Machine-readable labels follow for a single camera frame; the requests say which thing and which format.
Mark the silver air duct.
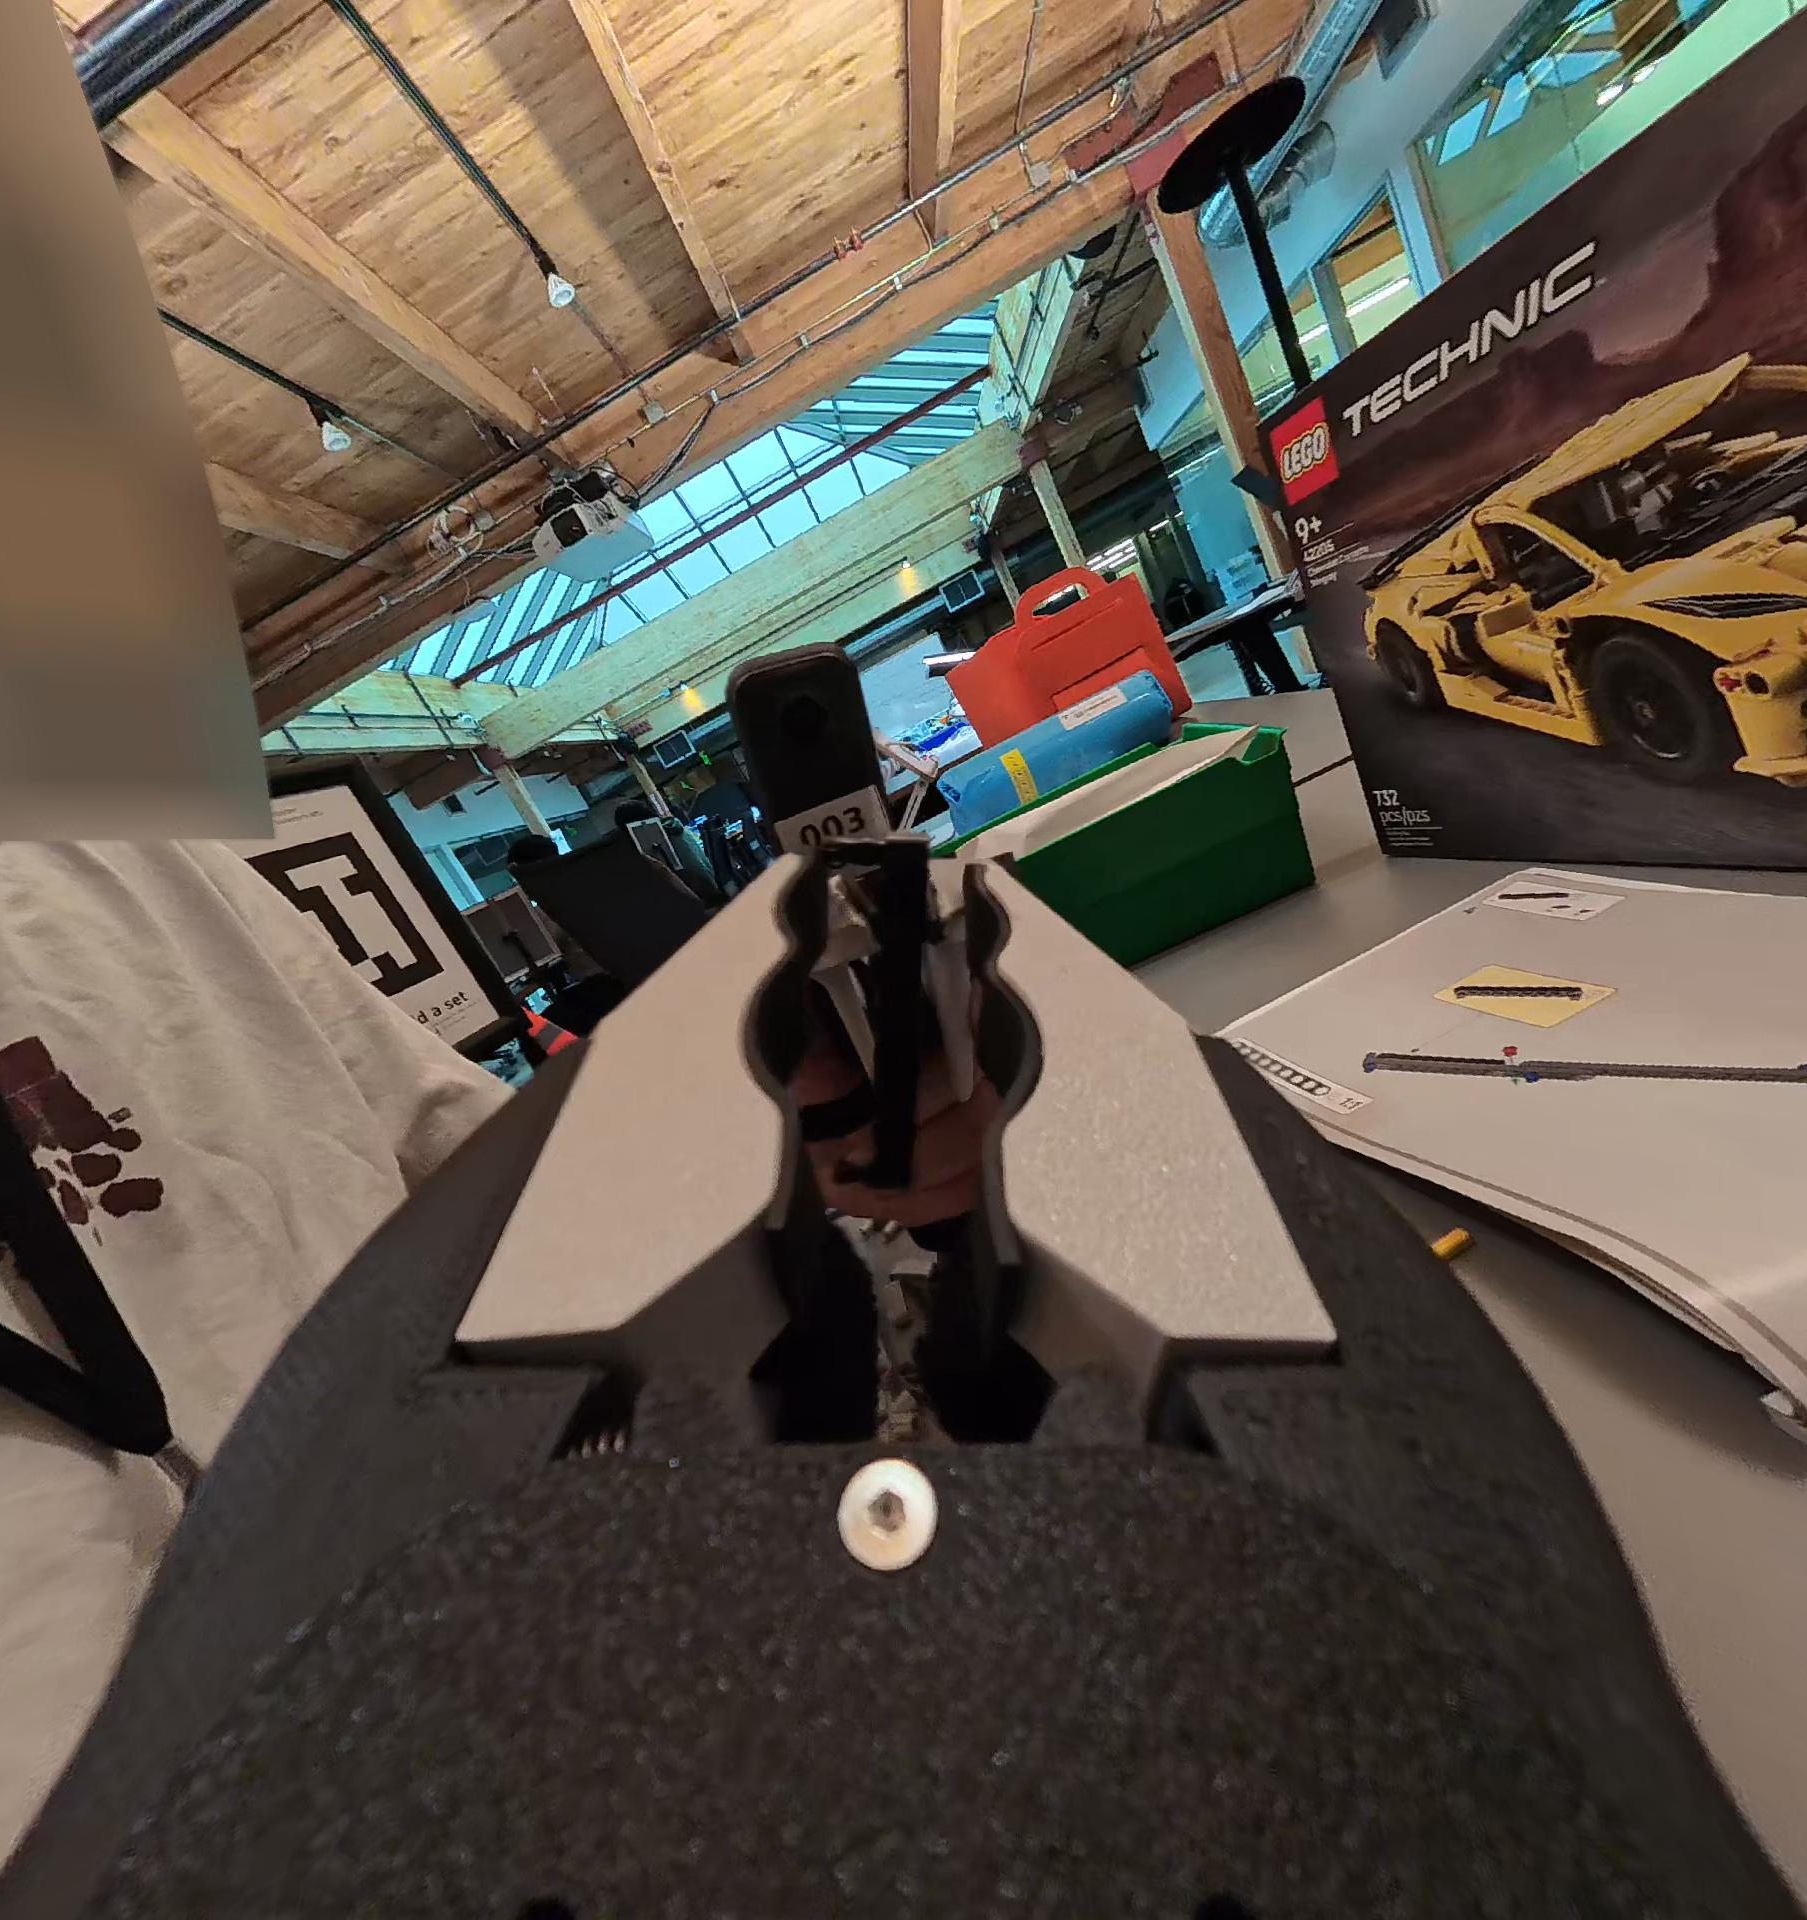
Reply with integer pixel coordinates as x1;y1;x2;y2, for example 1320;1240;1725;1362
1198;89;1354;254

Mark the open instruction booklet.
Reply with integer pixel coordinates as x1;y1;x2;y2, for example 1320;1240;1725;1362
1217;866;1807;1478

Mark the black white marker sign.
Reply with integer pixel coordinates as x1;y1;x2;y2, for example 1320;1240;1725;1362
238;758;527;1051

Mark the black lego beam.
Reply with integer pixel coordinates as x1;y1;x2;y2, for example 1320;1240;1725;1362
824;837;934;1189

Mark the person's left hand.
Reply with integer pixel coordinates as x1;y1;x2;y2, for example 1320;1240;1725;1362
796;1033;1004;1240

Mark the white ceiling projector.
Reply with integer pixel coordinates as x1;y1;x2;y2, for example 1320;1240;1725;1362
530;478;653;584

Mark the black floor lamp pole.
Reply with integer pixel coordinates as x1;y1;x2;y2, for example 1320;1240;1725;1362
1158;77;1318;397

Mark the lego set box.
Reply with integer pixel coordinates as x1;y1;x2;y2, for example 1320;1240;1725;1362
1255;60;1807;873

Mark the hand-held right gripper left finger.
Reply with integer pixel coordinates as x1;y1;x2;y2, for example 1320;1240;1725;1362
453;856;879;1445

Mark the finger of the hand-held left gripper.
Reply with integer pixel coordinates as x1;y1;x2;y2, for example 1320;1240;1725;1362
918;900;982;1099
819;877;884;1057

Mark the orange fabric bag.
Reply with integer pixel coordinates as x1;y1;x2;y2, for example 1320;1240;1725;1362
945;567;1192;748

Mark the black office chair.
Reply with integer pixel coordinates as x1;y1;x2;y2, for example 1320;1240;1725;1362
512;839;712;995

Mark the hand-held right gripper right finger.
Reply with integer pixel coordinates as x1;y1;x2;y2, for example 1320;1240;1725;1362
923;866;1342;1445

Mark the green plastic bin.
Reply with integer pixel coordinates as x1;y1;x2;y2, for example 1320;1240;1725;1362
932;725;1318;968

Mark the black ceiling pipe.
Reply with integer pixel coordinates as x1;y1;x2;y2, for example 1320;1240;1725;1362
77;0;349;130

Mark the blue plastic roll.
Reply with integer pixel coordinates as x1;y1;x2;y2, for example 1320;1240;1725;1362
936;670;1174;837

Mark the black lanyard strap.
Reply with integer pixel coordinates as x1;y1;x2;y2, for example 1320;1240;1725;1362
0;983;180;1460

